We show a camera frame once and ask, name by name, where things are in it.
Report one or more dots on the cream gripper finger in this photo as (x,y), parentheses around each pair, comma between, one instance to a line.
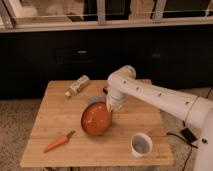
(109,108)

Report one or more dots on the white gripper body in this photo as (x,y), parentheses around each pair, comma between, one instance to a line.
(115,99)

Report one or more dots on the orange ceramic bowl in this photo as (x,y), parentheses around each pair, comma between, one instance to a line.
(96,119)

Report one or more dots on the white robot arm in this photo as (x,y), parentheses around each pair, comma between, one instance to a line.
(194,110)

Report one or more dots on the blue sponge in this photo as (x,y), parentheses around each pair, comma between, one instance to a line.
(97,99)

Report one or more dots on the wooden table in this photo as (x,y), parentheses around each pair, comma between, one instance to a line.
(59,115)

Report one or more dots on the white cup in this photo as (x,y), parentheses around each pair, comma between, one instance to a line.
(141,145)

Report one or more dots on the orange carrot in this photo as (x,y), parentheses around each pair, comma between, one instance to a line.
(63,139)

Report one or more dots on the dark cabinet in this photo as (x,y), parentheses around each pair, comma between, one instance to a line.
(174,57)

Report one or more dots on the black power adapter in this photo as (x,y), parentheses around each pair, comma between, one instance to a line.
(188,135)

